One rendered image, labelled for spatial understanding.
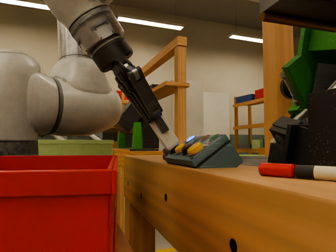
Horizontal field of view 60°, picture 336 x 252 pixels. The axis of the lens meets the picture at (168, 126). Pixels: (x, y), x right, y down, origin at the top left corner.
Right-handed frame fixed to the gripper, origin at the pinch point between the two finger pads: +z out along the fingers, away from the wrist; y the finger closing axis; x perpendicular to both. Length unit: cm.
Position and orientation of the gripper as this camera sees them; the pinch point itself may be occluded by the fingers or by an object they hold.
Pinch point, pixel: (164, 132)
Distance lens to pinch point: 59.1
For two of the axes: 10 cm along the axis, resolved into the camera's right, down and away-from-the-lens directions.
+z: 5.5, 8.3, 1.2
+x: 7.8, -5.6, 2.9
